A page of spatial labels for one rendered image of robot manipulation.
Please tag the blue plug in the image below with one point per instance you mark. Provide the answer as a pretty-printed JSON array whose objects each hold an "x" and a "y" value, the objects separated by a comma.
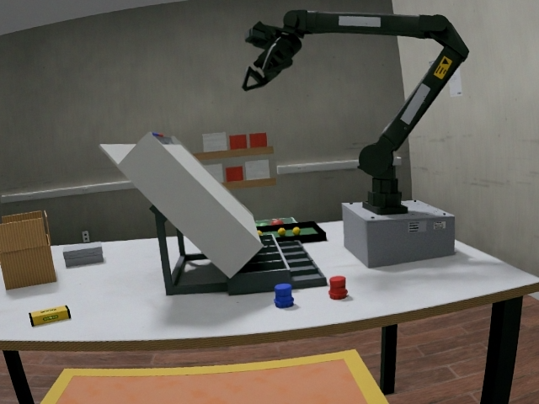
[{"x": 283, "y": 296}]

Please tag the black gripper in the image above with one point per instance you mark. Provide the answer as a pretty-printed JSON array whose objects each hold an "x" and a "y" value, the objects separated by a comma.
[{"x": 279, "y": 62}]

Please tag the yellow pocket level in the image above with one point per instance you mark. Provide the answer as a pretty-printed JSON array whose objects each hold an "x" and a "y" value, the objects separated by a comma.
[{"x": 49, "y": 315}]

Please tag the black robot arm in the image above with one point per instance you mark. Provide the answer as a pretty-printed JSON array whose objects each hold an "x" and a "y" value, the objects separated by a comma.
[{"x": 377, "y": 159}]

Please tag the green tray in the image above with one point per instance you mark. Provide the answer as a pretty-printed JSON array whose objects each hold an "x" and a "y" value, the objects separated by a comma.
[{"x": 310, "y": 232}]

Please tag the open brown cardboard box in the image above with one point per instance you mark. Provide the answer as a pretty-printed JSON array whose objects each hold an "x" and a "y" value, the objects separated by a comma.
[{"x": 25, "y": 258}]

